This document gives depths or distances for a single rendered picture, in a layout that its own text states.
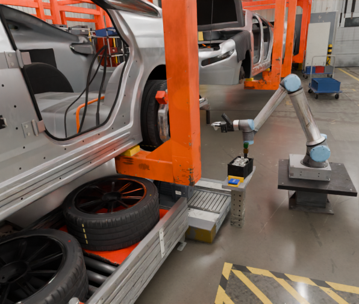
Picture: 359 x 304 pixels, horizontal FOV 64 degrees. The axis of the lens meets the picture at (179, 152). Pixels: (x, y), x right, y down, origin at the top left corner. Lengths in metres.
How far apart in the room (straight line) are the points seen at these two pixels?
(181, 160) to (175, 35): 0.81
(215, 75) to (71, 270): 4.02
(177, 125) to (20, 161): 0.95
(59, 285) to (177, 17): 1.52
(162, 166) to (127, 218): 0.48
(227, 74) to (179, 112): 3.19
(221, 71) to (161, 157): 3.08
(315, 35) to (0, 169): 13.17
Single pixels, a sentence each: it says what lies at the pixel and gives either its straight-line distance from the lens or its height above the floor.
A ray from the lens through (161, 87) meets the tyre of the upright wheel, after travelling 2.45.
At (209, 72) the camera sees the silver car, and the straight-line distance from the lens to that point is 4.93.
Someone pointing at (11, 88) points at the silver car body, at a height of 1.33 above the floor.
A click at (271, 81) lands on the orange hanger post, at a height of 0.69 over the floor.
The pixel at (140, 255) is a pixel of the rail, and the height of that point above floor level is 0.36.
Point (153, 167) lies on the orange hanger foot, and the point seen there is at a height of 0.62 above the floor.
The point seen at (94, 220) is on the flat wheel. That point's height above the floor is 0.50.
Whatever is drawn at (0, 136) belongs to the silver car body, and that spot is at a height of 1.13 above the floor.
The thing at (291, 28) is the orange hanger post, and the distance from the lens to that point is 7.82.
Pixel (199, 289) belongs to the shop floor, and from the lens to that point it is 2.04.
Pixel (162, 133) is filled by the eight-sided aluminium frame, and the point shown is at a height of 0.78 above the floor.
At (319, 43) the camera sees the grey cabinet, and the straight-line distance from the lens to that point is 13.88.
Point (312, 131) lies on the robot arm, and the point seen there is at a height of 0.77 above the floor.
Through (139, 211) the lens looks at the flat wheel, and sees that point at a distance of 1.87.
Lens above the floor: 1.48
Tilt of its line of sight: 21 degrees down
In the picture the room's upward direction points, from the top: 3 degrees counter-clockwise
